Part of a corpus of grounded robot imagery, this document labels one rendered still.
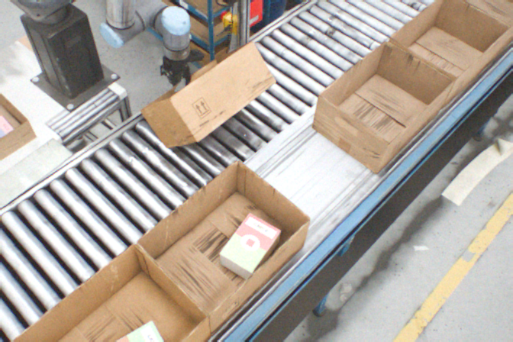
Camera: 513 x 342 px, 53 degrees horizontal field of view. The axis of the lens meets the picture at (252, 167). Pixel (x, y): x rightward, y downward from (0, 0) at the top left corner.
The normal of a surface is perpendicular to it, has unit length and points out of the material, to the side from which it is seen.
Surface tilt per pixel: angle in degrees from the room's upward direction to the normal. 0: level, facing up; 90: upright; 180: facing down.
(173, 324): 0
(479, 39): 89
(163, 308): 0
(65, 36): 90
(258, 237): 0
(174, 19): 11
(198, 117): 42
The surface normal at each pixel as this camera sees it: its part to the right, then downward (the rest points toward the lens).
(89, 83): 0.76, 0.54
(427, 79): -0.70, 0.56
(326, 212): 0.03, -0.58
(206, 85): 0.51, -0.04
